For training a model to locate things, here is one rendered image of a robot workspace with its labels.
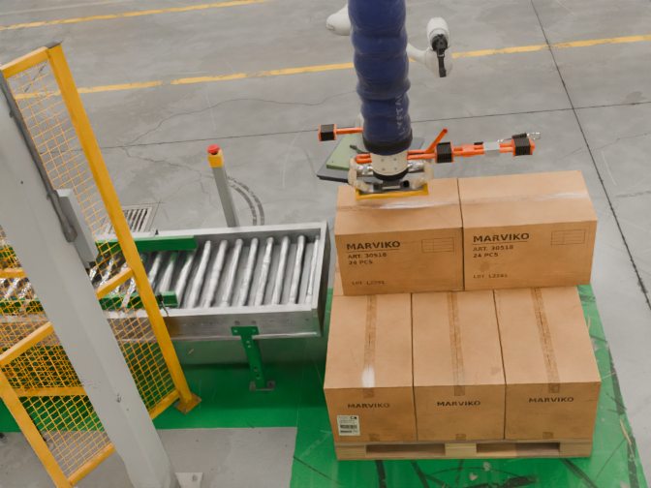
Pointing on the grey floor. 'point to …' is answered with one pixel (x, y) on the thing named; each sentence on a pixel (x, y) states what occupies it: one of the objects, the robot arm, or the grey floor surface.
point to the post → (224, 189)
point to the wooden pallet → (464, 449)
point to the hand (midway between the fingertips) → (442, 61)
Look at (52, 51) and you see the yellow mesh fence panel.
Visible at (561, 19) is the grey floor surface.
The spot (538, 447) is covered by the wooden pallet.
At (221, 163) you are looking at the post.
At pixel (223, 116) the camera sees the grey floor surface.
